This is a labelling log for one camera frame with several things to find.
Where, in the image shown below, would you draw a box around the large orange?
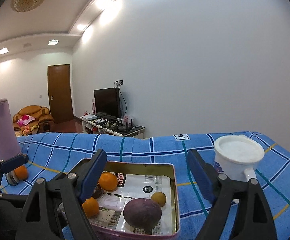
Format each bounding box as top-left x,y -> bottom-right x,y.
98,172 -> 118,191

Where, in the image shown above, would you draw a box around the purple electric kettle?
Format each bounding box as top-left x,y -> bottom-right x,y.
0,99 -> 21,160

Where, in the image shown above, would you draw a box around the small orange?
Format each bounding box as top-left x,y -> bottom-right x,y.
14,165 -> 28,180

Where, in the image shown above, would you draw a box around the orange in tin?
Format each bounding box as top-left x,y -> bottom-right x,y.
82,197 -> 99,218

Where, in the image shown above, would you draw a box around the blue plaid tablecloth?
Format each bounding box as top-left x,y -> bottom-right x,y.
0,130 -> 290,240

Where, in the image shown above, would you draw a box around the pink floral pillow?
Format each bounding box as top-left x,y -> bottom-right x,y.
17,114 -> 35,127

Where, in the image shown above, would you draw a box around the white blue printed mug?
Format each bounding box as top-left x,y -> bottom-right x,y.
213,135 -> 265,181

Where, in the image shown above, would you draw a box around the brown leather armchair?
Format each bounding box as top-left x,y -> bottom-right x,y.
12,105 -> 55,132

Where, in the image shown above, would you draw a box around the pink metal tin box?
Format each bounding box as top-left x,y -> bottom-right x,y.
89,161 -> 180,239

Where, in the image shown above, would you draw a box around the purple sweet potato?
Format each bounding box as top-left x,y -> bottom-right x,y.
123,198 -> 162,235

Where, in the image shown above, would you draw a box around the brown wooden door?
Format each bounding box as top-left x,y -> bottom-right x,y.
47,64 -> 74,124

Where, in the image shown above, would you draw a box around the white tv stand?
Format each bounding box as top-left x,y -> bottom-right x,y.
79,115 -> 146,139

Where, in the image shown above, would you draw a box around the small yellow fruit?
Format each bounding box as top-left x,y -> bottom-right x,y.
151,192 -> 167,207

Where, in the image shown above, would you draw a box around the black television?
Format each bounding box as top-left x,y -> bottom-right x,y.
93,87 -> 121,118

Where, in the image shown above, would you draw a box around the black tv cable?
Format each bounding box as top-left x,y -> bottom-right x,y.
118,86 -> 128,118

